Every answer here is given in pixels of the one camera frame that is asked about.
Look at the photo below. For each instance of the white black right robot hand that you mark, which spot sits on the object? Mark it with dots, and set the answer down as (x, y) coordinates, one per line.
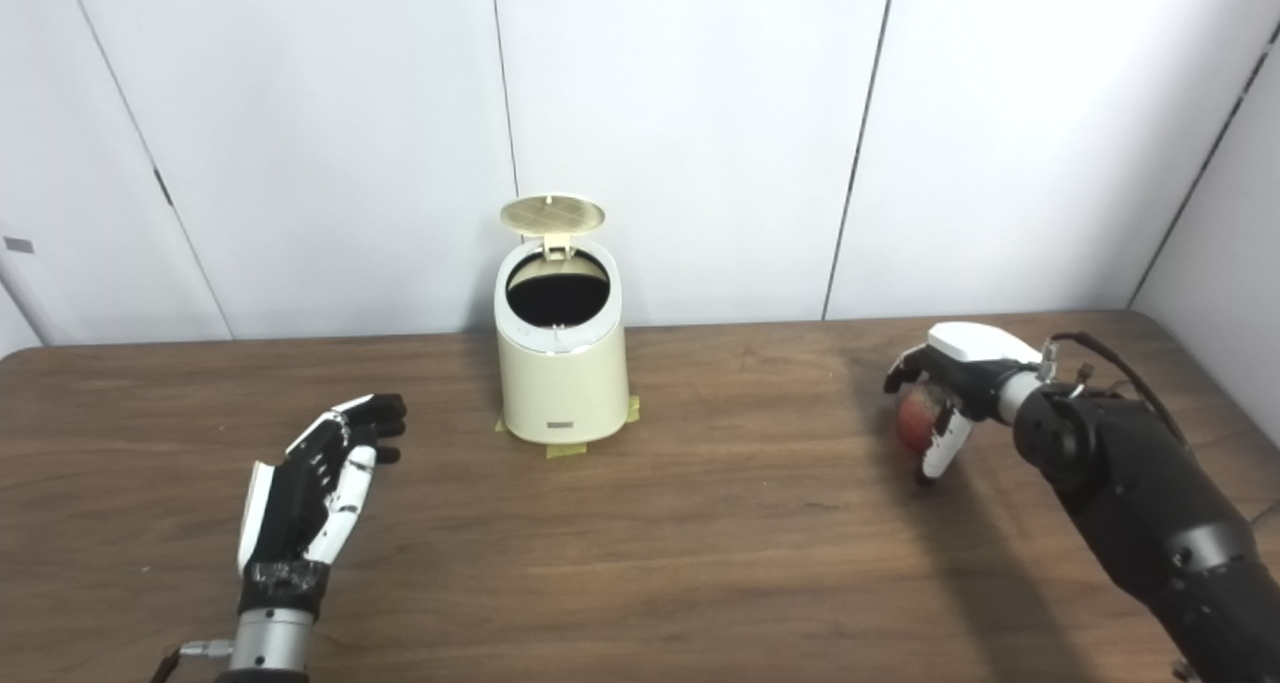
(975, 358)

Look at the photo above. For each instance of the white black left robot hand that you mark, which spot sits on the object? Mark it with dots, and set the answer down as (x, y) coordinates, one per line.
(290, 503)

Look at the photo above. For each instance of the red apple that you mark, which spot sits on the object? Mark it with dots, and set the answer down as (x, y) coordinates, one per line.
(915, 423)

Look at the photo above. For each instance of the cream-colored bin body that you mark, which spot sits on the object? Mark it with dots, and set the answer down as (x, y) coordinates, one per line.
(562, 383)

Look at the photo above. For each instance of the cream round bin lid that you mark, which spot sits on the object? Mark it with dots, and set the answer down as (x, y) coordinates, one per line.
(552, 213)

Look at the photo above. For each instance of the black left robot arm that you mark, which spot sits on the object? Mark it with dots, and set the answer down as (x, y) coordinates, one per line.
(270, 643)

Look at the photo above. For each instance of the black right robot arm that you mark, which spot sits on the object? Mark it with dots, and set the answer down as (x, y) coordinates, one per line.
(1140, 493)

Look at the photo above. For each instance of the wide yellow tape piece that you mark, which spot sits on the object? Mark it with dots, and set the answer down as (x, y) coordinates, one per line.
(565, 451)

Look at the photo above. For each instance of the grey wall label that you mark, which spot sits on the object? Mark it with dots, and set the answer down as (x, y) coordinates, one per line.
(18, 244)

